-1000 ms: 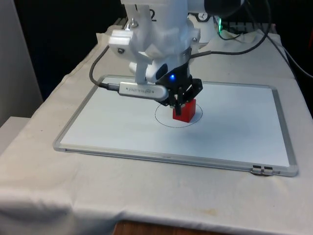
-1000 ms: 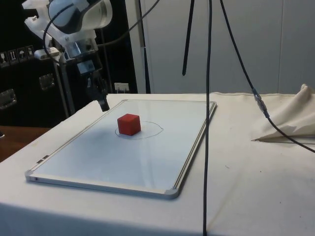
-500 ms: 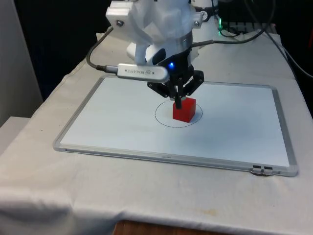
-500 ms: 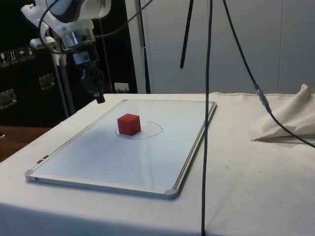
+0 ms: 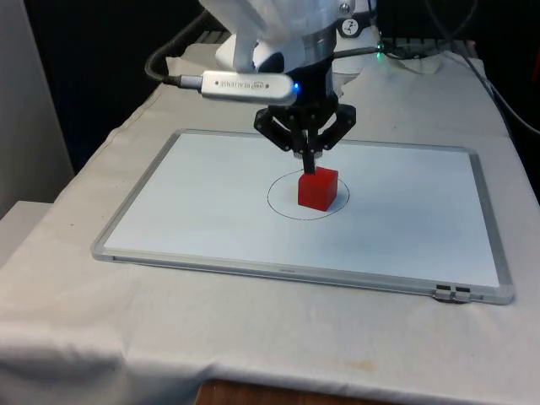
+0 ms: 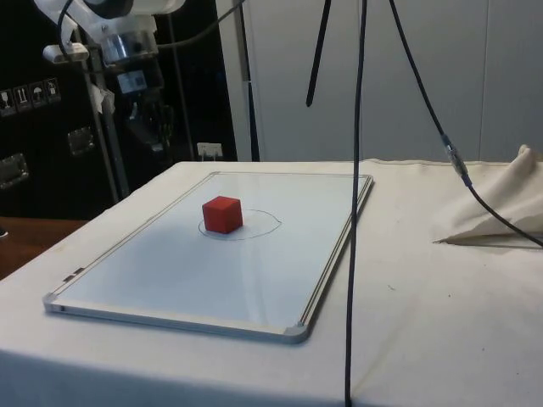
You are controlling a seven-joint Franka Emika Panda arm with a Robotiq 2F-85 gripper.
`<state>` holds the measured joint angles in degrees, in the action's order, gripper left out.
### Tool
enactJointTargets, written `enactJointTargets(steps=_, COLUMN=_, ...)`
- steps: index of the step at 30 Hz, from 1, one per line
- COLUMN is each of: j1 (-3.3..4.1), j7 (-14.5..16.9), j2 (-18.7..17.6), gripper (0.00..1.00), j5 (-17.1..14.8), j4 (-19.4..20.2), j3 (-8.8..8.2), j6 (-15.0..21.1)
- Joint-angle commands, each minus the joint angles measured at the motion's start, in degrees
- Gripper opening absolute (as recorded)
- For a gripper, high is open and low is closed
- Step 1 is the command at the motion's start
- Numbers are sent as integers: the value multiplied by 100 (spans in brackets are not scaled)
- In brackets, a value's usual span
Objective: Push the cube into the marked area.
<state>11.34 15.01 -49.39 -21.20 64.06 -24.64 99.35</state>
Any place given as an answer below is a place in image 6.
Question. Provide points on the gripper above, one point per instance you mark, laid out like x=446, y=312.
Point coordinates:
x=136, y=95

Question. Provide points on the red cube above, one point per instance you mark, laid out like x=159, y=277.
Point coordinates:
x=222, y=216

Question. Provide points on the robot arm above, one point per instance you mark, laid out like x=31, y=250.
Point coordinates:
x=148, y=6

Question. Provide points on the flat whiteboard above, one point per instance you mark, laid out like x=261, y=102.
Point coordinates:
x=169, y=271

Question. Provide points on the pale lockers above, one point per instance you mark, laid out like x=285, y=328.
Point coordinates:
x=424, y=76

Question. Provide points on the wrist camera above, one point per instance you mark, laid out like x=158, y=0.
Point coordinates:
x=63, y=53

